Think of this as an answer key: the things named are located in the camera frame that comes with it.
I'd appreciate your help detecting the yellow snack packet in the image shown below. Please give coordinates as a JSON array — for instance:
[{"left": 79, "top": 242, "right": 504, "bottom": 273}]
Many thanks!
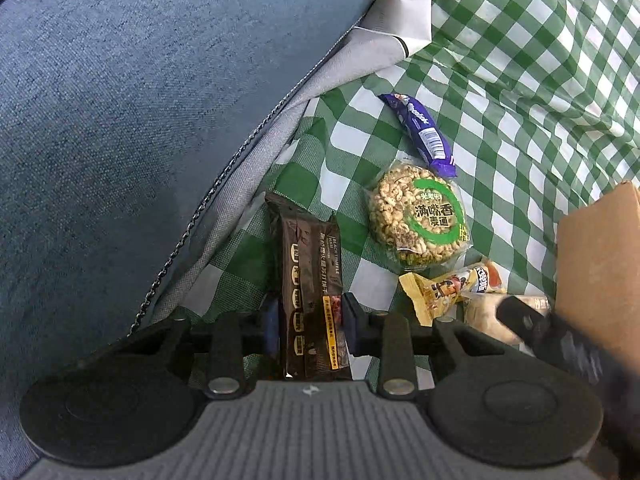
[{"left": 399, "top": 260, "right": 506, "bottom": 326}]

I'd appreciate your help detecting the purple candy wrapper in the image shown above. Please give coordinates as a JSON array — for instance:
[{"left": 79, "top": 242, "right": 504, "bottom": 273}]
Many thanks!
[{"left": 378, "top": 92, "right": 457, "bottom": 179}]

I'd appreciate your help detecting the round puffed grain cake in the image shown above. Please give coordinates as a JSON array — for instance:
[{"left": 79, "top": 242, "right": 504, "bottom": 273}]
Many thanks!
[{"left": 369, "top": 160, "right": 471, "bottom": 270}]

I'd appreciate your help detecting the white rice cracker pack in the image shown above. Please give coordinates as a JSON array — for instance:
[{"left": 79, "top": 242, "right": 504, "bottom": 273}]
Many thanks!
[{"left": 461, "top": 292, "right": 522, "bottom": 346}]

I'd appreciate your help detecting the green white checkered cloth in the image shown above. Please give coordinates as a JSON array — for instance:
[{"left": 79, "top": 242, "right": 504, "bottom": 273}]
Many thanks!
[{"left": 151, "top": 0, "right": 639, "bottom": 321}]

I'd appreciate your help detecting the dark brown chocolate bar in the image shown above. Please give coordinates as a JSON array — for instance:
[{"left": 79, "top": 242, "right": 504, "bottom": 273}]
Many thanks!
[{"left": 265, "top": 192, "right": 352, "bottom": 382}]

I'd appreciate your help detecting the open cardboard box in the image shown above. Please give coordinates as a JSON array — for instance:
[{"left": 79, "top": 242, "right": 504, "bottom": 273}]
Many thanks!
[{"left": 555, "top": 182, "right": 640, "bottom": 372}]

